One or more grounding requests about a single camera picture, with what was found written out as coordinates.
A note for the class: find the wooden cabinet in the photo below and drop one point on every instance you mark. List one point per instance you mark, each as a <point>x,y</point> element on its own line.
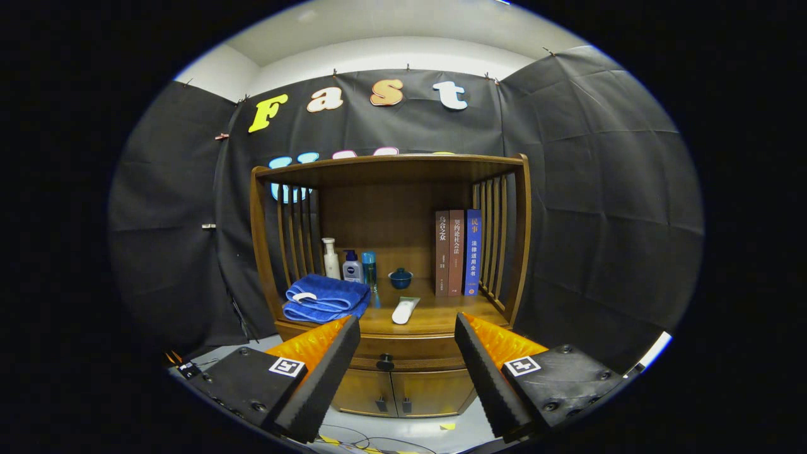
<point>391,221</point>

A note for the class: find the white bottle with blue pump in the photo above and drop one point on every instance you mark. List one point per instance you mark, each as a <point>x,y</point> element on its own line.
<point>352,271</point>

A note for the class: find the blue folded towel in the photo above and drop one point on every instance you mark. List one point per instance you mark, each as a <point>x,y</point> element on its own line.
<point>325,296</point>

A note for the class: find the white green tube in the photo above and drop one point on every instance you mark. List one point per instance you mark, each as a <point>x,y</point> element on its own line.
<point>403,312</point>

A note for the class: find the clear teal capped bottle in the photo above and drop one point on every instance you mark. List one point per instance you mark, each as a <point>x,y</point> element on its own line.
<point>369,268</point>

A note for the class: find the small black box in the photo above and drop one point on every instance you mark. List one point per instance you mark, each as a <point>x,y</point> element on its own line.
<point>184,369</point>

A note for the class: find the wooden countertop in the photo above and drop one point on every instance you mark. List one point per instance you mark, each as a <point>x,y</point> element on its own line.
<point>441,315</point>

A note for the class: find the wooden drawer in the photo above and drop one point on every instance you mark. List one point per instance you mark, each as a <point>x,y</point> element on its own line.
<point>416,353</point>

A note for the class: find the dark brown book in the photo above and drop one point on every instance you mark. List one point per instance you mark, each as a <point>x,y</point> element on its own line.
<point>442,252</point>

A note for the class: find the blue book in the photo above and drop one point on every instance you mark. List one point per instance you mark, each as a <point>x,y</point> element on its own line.
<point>472,252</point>

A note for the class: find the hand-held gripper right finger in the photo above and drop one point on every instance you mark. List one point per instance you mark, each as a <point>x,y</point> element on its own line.
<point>492,391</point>

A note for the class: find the blue lidded teacup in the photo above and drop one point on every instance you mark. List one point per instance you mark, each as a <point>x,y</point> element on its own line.
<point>400,279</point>

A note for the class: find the wooden cabinet door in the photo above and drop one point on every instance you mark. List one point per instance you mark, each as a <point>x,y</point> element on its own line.
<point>359,391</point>
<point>435,394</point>

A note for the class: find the reddish brown book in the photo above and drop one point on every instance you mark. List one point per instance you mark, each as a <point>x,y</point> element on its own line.
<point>456,252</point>

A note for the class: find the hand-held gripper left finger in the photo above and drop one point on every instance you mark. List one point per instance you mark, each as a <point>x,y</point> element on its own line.
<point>325,391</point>

